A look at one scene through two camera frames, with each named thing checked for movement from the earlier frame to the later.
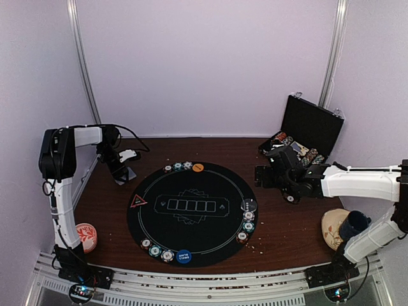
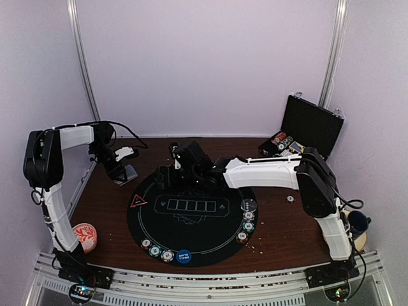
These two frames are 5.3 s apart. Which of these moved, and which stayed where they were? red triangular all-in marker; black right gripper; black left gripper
Moved: black right gripper
Stayed: red triangular all-in marker; black left gripper
